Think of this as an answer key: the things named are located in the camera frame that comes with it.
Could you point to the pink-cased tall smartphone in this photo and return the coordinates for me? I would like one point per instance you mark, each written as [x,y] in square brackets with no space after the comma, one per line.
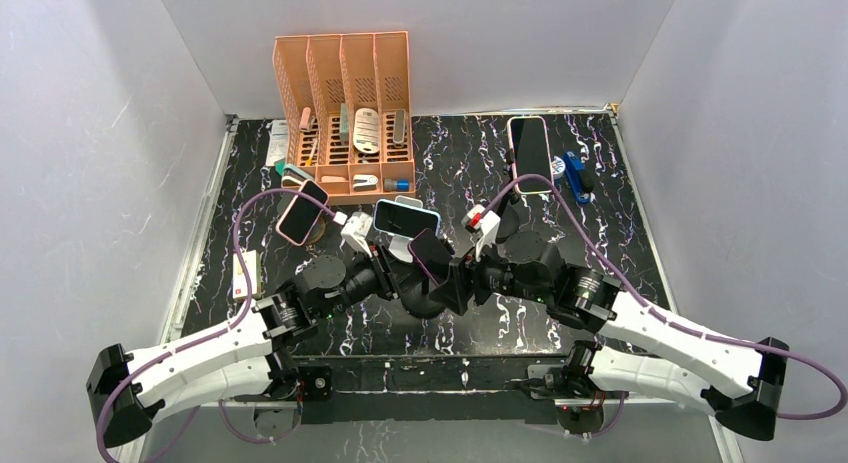
[528,140]

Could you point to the grey bottle blue cap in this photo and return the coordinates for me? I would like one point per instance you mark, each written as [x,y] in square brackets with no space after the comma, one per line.
[396,185]

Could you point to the small white blue bottle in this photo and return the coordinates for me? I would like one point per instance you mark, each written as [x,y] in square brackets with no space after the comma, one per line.
[558,168]

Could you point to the blue-edged smartphone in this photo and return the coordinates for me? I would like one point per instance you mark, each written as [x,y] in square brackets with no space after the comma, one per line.
[398,219]

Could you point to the pink-cased left smartphone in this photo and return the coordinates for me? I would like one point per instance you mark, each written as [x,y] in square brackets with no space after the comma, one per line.
[301,214]

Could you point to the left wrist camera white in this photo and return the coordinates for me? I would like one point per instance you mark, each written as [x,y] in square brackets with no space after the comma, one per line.
[355,232]

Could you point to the white paper packet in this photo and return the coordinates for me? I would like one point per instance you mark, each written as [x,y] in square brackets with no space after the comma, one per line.
[278,142]

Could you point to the magenta-edged black smartphone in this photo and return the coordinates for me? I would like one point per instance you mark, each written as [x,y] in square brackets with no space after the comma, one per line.
[431,255]

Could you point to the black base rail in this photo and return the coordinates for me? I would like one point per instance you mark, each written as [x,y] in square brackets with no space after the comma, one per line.
[430,387]

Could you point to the black round-base phone stand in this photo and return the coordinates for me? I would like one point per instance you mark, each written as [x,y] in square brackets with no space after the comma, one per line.
[414,295]

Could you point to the orange plastic file organizer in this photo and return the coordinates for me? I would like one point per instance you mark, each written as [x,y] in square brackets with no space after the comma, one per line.
[346,99]

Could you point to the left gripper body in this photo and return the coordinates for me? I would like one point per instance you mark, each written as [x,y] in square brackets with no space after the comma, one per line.
[385,279]

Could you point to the white oval label tag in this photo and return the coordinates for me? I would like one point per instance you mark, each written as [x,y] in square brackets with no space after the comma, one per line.
[366,133]

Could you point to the white folding phone stand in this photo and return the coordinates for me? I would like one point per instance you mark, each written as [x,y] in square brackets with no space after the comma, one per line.
[398,246]

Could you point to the blue stapler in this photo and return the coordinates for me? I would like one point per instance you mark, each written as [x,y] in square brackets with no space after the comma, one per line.
[578,177]

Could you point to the green white small box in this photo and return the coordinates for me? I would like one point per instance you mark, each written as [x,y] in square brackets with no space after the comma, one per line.
[344,125]

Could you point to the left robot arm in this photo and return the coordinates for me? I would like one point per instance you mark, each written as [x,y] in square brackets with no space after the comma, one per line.
[130,390]

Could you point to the black tall phone stand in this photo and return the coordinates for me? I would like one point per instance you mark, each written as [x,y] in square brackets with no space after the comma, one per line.
[509,218]

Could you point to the beige long stapler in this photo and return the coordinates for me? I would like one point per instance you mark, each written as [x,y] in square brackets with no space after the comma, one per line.
[399,127]

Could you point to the teal small box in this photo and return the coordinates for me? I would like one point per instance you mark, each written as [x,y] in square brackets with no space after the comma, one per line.
[291,175]

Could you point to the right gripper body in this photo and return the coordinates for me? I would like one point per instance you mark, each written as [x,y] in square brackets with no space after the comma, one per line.
[490,274]

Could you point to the small yellow white box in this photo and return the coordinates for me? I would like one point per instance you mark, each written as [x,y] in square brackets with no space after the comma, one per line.
[246,275]

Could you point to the pink eraser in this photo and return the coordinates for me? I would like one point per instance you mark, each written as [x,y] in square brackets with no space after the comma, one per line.
[306,118]

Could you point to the white stapler in organizer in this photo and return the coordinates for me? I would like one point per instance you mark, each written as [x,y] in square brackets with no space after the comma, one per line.
[364,182]

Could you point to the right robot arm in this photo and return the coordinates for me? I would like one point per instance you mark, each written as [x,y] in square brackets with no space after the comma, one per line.
[633,347]

